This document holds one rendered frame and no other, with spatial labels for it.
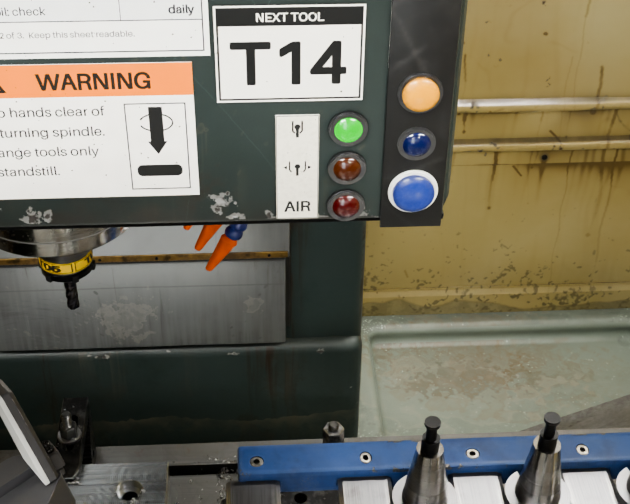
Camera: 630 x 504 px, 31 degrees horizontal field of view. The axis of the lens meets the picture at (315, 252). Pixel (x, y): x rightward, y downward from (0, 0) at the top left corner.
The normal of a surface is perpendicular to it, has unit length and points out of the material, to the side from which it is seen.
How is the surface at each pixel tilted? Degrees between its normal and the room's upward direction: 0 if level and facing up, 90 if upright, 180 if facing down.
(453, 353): 0
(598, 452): 0
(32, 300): 90
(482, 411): 0
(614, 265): 90
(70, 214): 90
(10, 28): 90
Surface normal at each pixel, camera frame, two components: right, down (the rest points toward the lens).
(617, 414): -0.42, -0.69
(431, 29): 0.06, 0.60
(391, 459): 0.01, -0.79
